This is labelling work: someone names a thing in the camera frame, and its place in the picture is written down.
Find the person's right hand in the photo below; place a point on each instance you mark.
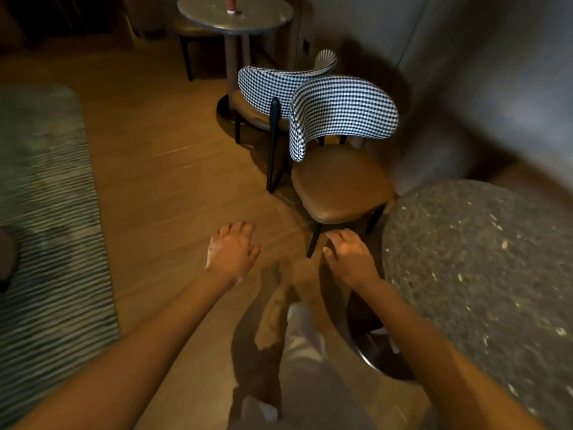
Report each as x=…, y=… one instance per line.
x=353, y=259

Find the person's left hand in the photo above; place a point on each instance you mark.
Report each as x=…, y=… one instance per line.
x=233, y=252

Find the red paper cup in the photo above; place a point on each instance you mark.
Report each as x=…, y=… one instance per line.
x=230, y=4

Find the person's left forearm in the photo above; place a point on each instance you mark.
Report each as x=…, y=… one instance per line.
x=125, y=362

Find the person's right forearm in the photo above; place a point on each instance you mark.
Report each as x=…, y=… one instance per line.
x=447, y=367

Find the person's white trousers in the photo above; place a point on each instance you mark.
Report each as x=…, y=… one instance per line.
x=304, y=376

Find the houndstooth back dining chair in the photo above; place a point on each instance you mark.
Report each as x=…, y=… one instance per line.
x=259, y=85
x=340, y=183

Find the grey stone round table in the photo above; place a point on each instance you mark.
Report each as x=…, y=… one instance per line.
x=470, y=273
x=259, y=13

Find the striped blue-green rug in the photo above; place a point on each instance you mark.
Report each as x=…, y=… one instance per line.
x=45, y=219

